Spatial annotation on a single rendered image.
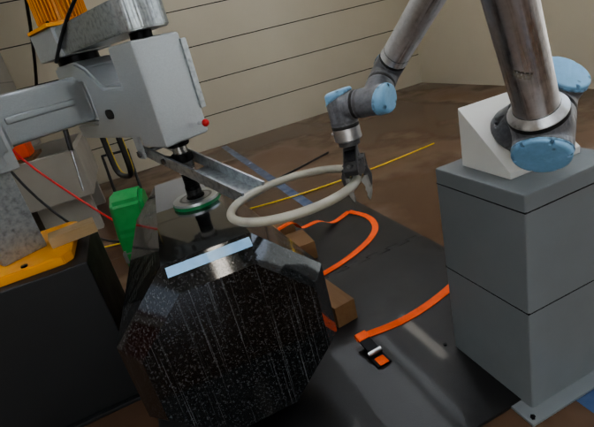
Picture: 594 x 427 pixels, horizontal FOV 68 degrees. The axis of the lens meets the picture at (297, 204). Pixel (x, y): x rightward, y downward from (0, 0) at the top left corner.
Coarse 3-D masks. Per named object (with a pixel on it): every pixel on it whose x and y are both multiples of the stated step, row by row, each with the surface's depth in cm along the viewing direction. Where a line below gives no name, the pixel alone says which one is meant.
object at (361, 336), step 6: (354, 336) 204; (360, 336) 203; (366, 336) 202; (360, 342) 201; (366, 342) 200; (372, 342) 200; (366, 348) 197; (372, 348) 197; (378, 348) 196; (366, 354) 197; (372, 354) 195; (378, 354) 196; (384, 354) 196; (372, 360) 194; (378, 360) 192; (384, 360) 192; (390, 360) 191; (378, 366) 190
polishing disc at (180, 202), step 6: (204, 192) 204; (210, 192) 201; (216, 192) 200; (180, 198) 203; (186, 198) 201; (198, 198) 197; (204, 198) 195; (210, 198) 194; (174, 204) 197; (180, 204) 195; (186, 204) 193; (192, 204) 191; (198, 204) 192
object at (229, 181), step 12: (156, 156) 197; (168, 156) 192; (204, 156) 191; (180, 168) 187; (192, 168) 182; (204, 168) 191; (216, 168) 189; (228, 168) 183; (204, 180) 178; (216, 180) 173; (228, 180) 181; (240, 180) 180; (252, 180) 175; (228, 192) 170; (240, 192) 165
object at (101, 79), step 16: (80, 64) 203; (96, 64) 205; (112, 64) 208; (80, 80) 209; (96, 80) 198; (112, 80) 200; (96, 96) 202; (112, 96) 192; (96, 112) 210; (112, 112) 198; (128, 112) 188; (80, 128) 231; (96, 128) 218; (112, 128) 205; (128, 128) 195
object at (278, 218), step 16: (288, 176) 174; (304, 176) 174; (256, 192) 170; (336, 192) 135; (352, 192) 139; (304, 208) 131; (320, 208) 131; (240, 224) 139; (256, 224) 134; (272, 224) 132
